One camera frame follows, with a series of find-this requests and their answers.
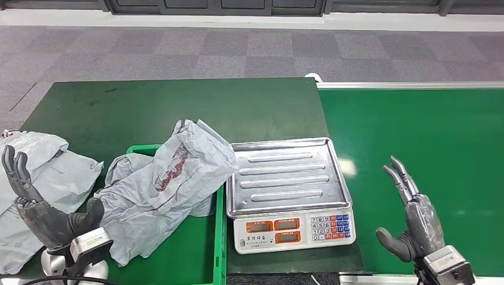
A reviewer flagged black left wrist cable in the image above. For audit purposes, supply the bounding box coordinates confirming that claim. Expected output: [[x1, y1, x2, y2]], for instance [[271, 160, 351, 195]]
[[21, 274, 119, 285]]

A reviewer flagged green plastic crate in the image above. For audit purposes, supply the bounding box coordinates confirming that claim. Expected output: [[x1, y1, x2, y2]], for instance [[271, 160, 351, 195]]
[[105, 144, 229, 285]]

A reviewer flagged crumpled grey mailer bag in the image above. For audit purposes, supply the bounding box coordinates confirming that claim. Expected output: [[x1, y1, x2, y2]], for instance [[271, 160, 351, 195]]
[[0, 131, 70, 216]]

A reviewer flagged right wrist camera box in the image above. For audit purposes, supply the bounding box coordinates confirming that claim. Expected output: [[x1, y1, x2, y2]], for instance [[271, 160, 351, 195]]
[[423, 244, 477, 285]]

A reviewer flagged white scale with steel tray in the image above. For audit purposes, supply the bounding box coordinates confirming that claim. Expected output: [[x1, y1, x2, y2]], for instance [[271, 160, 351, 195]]
[[225, 136, 358, 256]]

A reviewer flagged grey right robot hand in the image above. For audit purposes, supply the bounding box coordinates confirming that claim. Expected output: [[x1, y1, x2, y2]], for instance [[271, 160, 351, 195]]
[[374, 156, 446, 264]]

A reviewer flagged large grey mailer bag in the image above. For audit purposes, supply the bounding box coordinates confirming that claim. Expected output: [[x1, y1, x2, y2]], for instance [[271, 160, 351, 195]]
[[0, 150, 105, 276]]

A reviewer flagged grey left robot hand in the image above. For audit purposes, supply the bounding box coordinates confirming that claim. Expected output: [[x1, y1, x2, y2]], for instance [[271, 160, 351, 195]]
[[1, 144, 106, 253]]

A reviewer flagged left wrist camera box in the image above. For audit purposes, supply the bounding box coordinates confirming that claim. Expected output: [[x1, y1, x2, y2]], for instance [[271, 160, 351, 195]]
[[68, 227, 115, 277]]

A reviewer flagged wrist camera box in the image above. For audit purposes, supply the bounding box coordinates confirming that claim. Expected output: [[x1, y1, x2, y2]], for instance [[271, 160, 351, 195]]
[[423, 244, 477, 285], [68, 227, 115, 277]]

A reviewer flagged grey framed glass partition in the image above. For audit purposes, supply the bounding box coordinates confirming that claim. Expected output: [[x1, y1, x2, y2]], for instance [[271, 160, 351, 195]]
[[0, 0, 504, 17]]

